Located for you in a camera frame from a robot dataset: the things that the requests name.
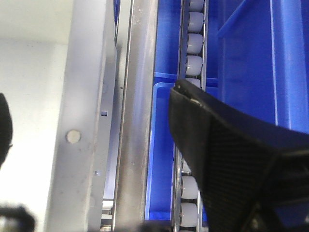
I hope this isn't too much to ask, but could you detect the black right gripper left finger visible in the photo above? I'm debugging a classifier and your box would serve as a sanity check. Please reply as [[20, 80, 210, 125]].
[[0, 93, 13, 166]]

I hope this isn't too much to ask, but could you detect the steel shelf front rail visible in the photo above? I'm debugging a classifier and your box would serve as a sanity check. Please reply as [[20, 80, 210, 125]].
[[112, 0, 159, 232]]

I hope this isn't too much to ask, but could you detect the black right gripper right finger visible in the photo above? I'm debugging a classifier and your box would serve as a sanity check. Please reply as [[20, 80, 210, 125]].
[[168, 79, 309, 232]]

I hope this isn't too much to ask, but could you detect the right white roller track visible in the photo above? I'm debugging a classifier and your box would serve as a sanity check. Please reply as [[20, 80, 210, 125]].
[[169, 0, 209, 232]]

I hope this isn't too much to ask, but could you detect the blue bin right shelf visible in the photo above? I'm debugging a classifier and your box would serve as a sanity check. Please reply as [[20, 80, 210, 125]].
[[208, 0, 309, 133]]

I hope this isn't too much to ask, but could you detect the white plastic tote bin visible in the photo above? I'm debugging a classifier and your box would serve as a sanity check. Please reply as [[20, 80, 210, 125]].
[[0, 0, 116, 232]]

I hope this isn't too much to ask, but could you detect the blue bin lower shelf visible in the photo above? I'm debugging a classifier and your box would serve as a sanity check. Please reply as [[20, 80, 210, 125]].
[[144, 71, 219, 221]]

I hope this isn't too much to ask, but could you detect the blue bin shelf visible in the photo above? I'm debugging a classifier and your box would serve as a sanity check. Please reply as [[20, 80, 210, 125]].
[[144, 71, 219, 221], [208, 0, 309, 133]]

